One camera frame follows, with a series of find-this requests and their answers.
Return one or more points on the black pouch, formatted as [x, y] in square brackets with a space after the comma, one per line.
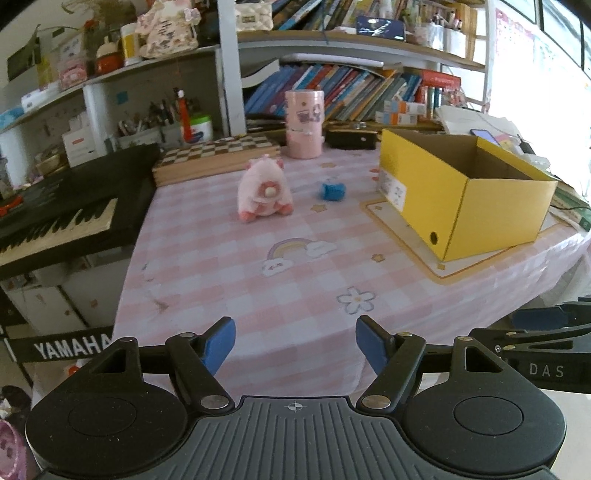
[351, 140]

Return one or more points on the white cabinet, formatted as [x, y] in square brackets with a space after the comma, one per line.
[55, 304]

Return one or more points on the row of slanted books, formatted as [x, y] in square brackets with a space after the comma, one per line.
[314, 11]

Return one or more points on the stack of orange white boxes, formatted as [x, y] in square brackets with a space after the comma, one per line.
[401, 113]

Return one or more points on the cream quilted handbag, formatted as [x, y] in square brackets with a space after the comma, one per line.
[253, 17]

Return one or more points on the white orange bordered desk mat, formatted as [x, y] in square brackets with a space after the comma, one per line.
[397, 235]

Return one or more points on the white tub green lid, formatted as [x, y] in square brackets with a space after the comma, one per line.
[202, 129]

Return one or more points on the pink checked tablecloth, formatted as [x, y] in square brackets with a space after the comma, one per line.
[277, 286]

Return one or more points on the red white marker pen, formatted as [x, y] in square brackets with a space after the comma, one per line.
[183, 115]

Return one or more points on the yellow pink notepad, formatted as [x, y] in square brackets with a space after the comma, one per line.
[508, 141]

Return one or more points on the small blue fuzzy object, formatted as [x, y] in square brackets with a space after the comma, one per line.
[333, 191]

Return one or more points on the wooden chessboard box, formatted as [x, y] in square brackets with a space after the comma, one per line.
[212, 152]

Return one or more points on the row of colourful books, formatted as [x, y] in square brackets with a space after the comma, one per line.
[346, 90]

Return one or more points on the black smartphone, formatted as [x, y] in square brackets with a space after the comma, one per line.
[485, 136]

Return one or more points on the white wooden bookshelf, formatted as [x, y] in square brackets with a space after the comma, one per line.
[231, 69]

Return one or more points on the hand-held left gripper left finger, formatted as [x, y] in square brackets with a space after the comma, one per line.
[219, 344]

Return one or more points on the white paper sheets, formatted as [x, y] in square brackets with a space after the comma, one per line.
[461, 117]

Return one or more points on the pink plush toy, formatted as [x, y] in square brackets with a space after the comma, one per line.
[263, 189]

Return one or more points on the pink floral ornament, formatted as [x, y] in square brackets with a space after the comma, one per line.
[166, 32]

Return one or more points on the bunch of pens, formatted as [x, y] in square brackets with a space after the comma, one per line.
[147, 120]

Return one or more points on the pink cylindrical container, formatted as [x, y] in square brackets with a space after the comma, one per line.
[304, 124]

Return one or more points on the pink white box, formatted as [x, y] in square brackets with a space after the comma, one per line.
[74, 62]

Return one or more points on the yellow white cup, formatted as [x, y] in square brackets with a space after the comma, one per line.
[130, 44]

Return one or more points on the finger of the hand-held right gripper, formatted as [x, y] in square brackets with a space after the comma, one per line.
[545, 337]
[535, 318]

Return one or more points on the black electronic keyboard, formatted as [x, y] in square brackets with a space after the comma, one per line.
[69, 194]

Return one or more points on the red round jar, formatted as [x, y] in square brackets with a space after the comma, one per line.
[108, 60]

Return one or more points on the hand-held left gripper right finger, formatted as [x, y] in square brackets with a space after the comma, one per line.
[371, 344]

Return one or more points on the dark blue box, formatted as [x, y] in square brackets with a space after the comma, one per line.
[381, 27]

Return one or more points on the green book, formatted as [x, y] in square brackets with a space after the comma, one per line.
[572, 207]

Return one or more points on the white red label box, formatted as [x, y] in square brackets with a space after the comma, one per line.
[83, 147]

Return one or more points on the red flat box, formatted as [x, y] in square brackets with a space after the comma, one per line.
[441, 81]

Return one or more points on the yellow cardboard box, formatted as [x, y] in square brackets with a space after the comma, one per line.
[498, 212]

